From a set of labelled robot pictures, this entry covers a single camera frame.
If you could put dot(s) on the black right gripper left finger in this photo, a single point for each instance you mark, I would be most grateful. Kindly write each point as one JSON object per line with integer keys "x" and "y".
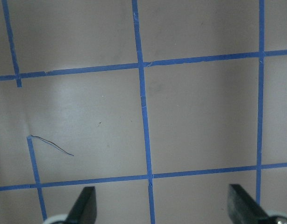
{"x": 84, "y": 210}

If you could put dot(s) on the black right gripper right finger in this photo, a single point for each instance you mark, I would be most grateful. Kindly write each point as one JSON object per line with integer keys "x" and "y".
{"x": 243, "y": 209}

